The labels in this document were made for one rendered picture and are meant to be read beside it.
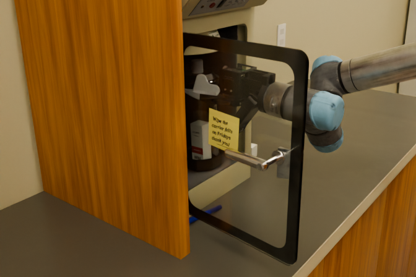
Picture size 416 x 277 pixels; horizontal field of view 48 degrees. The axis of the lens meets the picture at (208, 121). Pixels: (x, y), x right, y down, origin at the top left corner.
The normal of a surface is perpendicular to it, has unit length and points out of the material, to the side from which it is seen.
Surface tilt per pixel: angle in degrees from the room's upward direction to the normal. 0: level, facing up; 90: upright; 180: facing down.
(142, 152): 90
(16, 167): 90
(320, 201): 0
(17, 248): 0
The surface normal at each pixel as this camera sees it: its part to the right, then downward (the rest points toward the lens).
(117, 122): -0.62, 0.28
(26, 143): 0.79, 0.20
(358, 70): -0.65, -0.04
